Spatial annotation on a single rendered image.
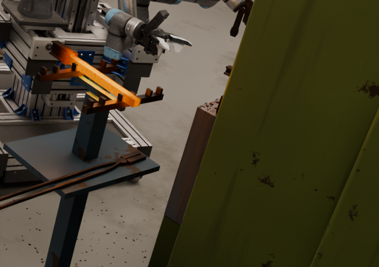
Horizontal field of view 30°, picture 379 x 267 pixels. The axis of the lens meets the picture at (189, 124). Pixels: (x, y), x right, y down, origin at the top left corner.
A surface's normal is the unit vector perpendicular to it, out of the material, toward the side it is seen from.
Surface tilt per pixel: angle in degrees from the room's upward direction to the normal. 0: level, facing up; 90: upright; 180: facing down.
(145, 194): 0
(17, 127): 0
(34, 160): 0
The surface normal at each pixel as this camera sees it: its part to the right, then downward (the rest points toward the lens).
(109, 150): 0.27, -0.87
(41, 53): 0.52, 0.49
